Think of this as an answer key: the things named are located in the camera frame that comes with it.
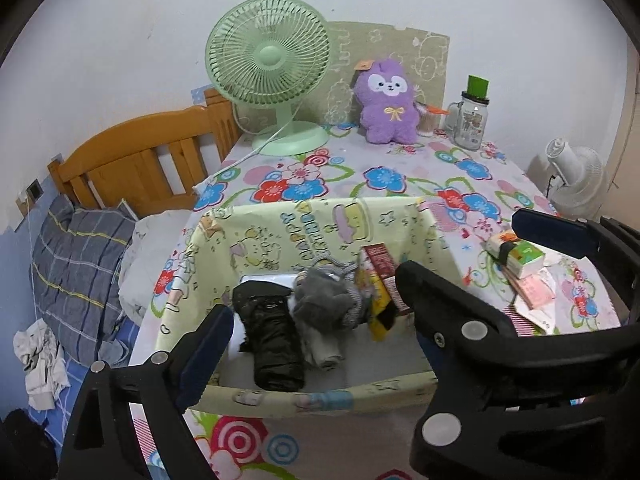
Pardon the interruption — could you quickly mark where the green tissue pack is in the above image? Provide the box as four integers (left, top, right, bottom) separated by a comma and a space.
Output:
485, 230, 546, 278

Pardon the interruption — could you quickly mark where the wooden bed headboard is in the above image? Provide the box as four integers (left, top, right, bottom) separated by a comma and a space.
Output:
48, 89, 240, 217

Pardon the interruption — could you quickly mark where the red snack packet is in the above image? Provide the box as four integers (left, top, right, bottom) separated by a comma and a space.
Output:
361, 243, 411, 316

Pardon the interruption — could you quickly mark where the blue plaid pillow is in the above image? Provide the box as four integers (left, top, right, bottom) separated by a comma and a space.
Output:
32, 195, 136, 366

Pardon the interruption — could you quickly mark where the crumpled white cloth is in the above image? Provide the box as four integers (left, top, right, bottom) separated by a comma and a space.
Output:
13, 318, 70, 412

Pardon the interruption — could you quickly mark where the yellow fabric storage box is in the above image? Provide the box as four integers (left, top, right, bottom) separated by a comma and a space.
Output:
155, 197, 461, 418

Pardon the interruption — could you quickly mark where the white paper package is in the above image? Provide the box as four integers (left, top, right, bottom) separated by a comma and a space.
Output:
512, 255, 576, 335

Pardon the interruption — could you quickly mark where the pink tissue pack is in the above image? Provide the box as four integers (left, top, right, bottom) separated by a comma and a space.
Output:
502, 268, 555, 309

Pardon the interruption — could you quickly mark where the grey sock bundle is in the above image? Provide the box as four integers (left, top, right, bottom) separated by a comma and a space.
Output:
292, 258, 372, 372

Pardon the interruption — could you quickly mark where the floral tablecloth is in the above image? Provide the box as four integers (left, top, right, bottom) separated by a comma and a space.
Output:
128, 121, 622, 480

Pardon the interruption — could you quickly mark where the green desk fan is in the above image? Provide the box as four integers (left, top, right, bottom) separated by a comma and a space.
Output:
205, 0, 332, 156

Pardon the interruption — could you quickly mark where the beige patterned board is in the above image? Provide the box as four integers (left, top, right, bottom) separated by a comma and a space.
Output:
234, 20, 452, 137

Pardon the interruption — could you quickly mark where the white pillow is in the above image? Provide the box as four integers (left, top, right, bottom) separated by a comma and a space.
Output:
118, 209, 191, 326

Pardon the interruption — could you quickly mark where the toothpick holder orange lid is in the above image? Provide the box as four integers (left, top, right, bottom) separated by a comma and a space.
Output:
414, 101, 449, 136

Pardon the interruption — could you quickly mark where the white standing fan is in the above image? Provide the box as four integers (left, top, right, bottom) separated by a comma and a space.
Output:
546, 138, 608, 220

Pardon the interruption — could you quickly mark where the black bag in box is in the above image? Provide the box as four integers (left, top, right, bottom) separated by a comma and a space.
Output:
232, 281, 305, 392

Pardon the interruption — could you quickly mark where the purple plush toy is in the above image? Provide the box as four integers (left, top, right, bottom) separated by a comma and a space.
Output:
354, 58, 420, 144

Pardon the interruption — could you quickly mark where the glass jar green lid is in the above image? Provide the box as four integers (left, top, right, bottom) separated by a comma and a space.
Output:
444, 75, 489, 151

